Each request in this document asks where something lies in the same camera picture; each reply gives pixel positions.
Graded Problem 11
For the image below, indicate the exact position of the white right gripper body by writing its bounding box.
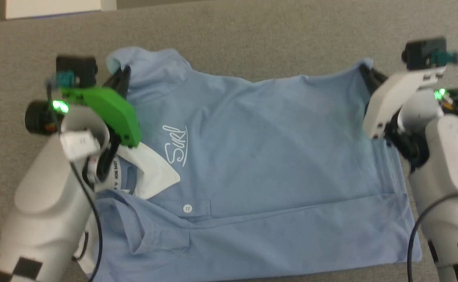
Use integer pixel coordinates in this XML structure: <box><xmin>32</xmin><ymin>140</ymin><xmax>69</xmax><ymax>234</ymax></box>
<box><xmin>362</xmin><ymin>66</ymin><xmax>447</xmax><ymax>140</ymax></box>

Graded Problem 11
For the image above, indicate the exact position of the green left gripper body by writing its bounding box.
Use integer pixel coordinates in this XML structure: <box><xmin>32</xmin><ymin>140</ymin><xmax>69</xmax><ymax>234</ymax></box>
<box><xmin>59</xmin><ymin>87</ymin><xmax>142</xmax><ymax>183</ymax></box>

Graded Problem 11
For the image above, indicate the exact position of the light blue polo shirt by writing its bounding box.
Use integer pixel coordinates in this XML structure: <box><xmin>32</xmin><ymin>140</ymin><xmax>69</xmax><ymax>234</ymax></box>
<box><xmin>76</xmin><ymin>46</ymin><xmax>423</xmax><ymax>282</ymax></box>

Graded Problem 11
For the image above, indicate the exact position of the white box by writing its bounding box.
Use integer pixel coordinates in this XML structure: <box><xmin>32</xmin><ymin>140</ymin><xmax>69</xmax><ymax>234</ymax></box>
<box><xmin>5</xmin><ymin>0</ymin><xmax>117</xmax><ymax>20</ymax></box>

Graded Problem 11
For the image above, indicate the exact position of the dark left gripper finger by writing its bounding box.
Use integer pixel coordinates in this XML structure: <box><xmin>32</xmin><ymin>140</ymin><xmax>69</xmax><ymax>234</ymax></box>
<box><xmin>117</xmin><ymin>65</ymin><xmax>132</xmax><ymax>99</ymax></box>
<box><xmin>103</xmin><ymin>74</ymin><xmax>122</xmax><ymax>93</ymax></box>

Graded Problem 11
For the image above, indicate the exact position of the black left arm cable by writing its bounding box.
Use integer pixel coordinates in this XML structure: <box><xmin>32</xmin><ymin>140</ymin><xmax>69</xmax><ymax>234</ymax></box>
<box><xmin>46</xmin><ymin>78</ymin><xmax>104</xmax><ymax>282</ymax></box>

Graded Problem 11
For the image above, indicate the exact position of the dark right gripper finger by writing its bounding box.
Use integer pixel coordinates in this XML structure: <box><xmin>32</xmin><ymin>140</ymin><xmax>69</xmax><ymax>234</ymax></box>
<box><xmin>359</xmin><ymin>64</ymin><xmax>389</xmax><ymax>95</ymax></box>

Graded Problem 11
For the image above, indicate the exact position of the white cable label tag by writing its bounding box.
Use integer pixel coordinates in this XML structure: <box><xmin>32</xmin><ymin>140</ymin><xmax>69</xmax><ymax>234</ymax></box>
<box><xmin>60</xmin><ymin>130</ymin><xmax>101</xmax><ymax>161</ymax></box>

